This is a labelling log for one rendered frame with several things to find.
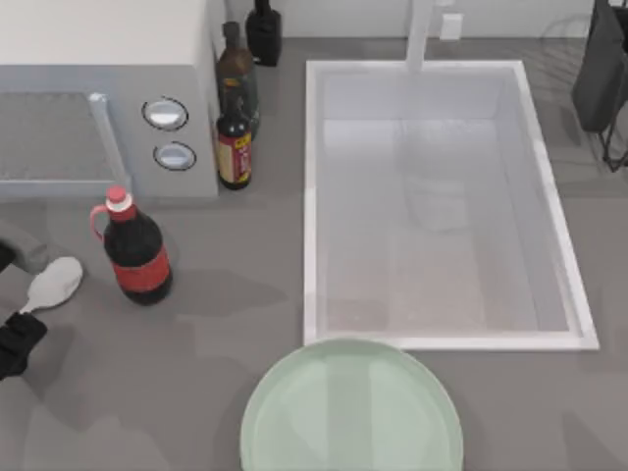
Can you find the black bottle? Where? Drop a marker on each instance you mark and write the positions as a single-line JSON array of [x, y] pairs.
[[264, 34]]

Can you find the white sink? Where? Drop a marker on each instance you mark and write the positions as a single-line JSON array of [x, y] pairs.
[[432, 221]]

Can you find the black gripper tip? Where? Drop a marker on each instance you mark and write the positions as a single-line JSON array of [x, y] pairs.
[[19, 343]]

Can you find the small silver microwave knob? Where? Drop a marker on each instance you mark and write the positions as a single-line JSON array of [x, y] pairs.
[[174, 156]]

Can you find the tall white tap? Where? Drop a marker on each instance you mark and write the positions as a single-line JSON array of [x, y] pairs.
[[416, 34]]

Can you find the pale green plate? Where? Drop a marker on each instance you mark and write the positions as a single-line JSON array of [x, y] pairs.
[[350, 412]]

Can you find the large silver microwave knob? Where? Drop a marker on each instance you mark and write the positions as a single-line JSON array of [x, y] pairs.
[[165, 113]]

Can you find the white spoon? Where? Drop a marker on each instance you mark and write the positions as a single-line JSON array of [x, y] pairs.
[[55, 283]]

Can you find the white wall socket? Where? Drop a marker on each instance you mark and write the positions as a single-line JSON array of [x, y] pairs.
[[451, 26]]

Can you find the tall brown bottle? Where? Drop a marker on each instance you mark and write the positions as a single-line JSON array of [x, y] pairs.
[[237, 73]]

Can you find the dark bottle with red cap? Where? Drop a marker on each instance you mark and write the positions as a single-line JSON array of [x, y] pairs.
[[137, 255]]

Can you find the pale microwave door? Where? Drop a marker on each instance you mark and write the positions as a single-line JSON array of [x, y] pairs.
[[44, 137]]

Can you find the pale microwave oven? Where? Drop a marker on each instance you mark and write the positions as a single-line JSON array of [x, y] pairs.
[[59, 44]]

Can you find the small dark red-labelled bottle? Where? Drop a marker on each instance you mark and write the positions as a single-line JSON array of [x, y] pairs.
[[234, 157]]

